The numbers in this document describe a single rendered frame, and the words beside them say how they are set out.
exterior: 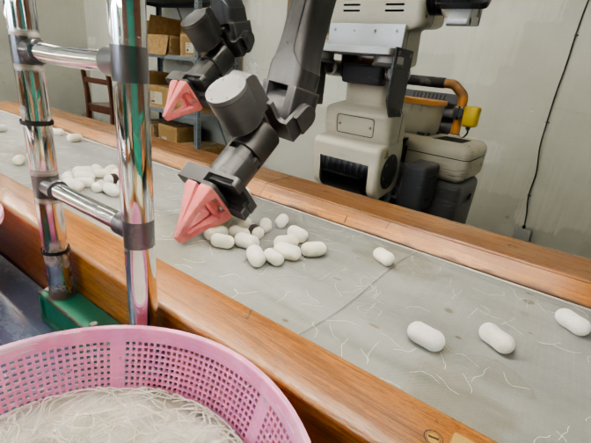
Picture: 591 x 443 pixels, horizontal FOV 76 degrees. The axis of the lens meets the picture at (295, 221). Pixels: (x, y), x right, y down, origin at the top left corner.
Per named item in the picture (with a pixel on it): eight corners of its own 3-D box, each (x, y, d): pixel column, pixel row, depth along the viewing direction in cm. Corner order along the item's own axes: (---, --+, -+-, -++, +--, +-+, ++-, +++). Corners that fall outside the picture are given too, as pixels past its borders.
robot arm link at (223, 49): (242, 62, 83) (224, 62, 86) (226, 33, 78) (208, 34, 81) (223, 83, 81) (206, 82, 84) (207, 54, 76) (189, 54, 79)
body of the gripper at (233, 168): (230, 188, 47) (264, 146, 49) (178, 169, 52) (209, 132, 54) (251, 217, 52) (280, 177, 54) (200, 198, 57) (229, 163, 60)
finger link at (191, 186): (188, 239, 44) (234, 179, 47) (150, 221, 47) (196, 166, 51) (215, 265, 49) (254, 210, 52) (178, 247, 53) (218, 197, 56)
